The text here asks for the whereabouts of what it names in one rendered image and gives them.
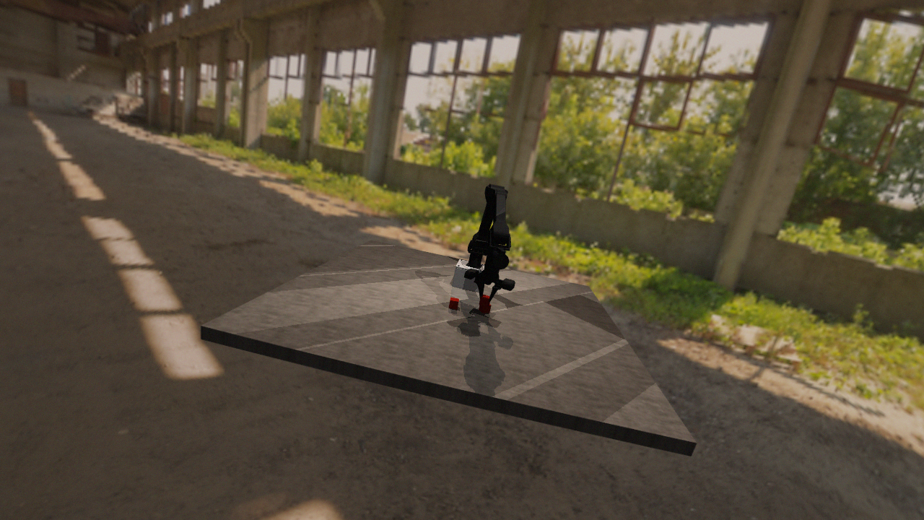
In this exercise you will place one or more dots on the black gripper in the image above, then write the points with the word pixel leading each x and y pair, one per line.
pixel 506 284

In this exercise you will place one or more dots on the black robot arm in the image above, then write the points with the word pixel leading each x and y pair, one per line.
pixel 491 242

